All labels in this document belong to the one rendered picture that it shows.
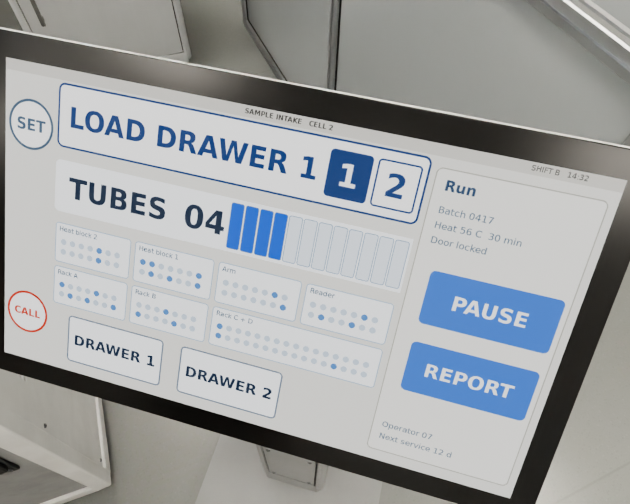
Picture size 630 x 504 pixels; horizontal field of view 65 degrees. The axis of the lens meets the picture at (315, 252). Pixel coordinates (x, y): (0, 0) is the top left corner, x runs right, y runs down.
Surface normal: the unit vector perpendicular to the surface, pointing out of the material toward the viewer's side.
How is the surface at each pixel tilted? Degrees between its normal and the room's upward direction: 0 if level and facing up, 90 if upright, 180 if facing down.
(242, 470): 5
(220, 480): 5
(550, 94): 90
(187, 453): 0
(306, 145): 50
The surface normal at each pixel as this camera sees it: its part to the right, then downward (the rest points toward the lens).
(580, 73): -0.92, 0.32
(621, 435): 0.02, -0.56
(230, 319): -0.19, 0.25
